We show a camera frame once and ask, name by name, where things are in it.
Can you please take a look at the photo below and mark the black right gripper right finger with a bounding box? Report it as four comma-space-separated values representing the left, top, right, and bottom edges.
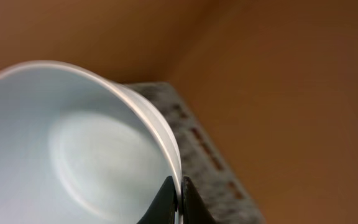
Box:
182, 176, 216, 224

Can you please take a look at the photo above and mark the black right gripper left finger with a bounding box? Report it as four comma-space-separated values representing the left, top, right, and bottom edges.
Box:
137, 176, 178, 224

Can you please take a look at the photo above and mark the light blue bowl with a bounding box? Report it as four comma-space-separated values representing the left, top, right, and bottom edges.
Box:
0, 60, 183, 223

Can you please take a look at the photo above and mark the grey dishwasher rack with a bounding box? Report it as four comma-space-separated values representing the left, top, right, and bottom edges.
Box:
126, 82, 265, 224

